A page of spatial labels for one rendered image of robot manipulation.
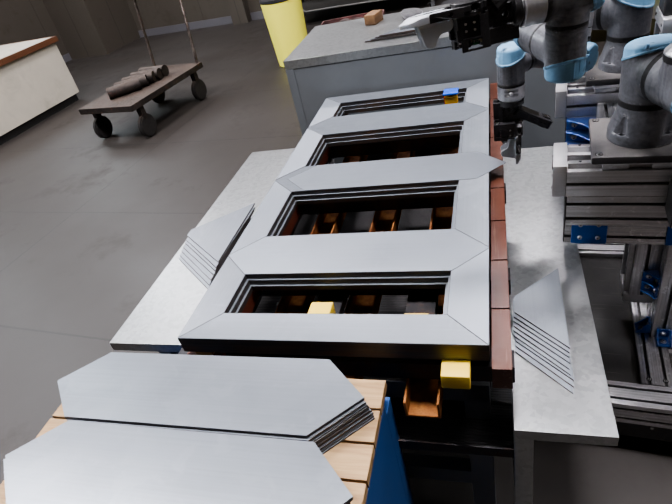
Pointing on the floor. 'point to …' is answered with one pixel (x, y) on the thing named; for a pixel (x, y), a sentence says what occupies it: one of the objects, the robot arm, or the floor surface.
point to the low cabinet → (32, 85)
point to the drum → (284, 25)
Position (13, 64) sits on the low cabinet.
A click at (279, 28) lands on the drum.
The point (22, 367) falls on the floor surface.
